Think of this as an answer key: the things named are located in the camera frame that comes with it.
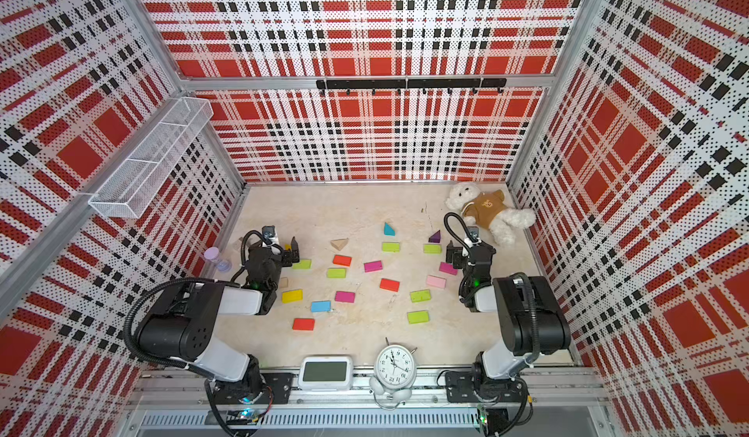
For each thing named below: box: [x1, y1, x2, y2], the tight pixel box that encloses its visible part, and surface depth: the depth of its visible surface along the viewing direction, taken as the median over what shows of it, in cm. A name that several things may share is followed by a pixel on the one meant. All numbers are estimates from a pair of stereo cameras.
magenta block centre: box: [363, 260, 384, 274], surface depth 98 cm
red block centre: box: [379, 278, 401, 292], surface depth 95 cm
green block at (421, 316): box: [406, 310, 430, 324], surface depth 88 cm
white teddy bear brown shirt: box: [444, 182, 538, 246], surface depth 103 cm
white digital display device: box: [297, 356, 354, 393], surface depth 75 cm
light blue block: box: [310, 300, 332, 314], surface depth 90 cm
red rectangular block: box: [332, 254, 353, 267], surface depth 101 cm
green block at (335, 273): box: [326, 268, 347, 279], surface depth 98 cm
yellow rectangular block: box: [281, 288, 304, 304], surface depth 92 cm
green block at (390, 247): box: [381, 241, 401, 253], surface depth 104 cm
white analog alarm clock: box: [368, 336, 419, 410], surface depth 74 cm
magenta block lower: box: [334, 290, 356, 304], surface depth 93 cm
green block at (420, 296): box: [409, 289, 433, 304], surface depth 92 cm
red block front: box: [292, 317, 316, 331], surface depth 86 cm
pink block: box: [426, 274, 447, 289], surface depth 95 cm
